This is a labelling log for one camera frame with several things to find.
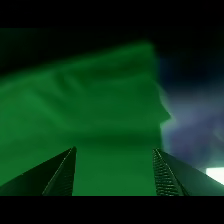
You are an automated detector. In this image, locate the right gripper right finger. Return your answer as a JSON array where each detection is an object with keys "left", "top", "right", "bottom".
[{"left": 152, "top": 147, "right": 224, "bottom": 197}]

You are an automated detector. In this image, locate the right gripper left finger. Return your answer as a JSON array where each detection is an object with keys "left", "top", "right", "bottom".
[{"left": 0, "top": 146, "right": 78, "bottom": 197}]

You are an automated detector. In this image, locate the dark green shirt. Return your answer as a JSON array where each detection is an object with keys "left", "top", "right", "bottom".
[{"left": 0, "top": 41, "right": 172, "bottom": 197}]

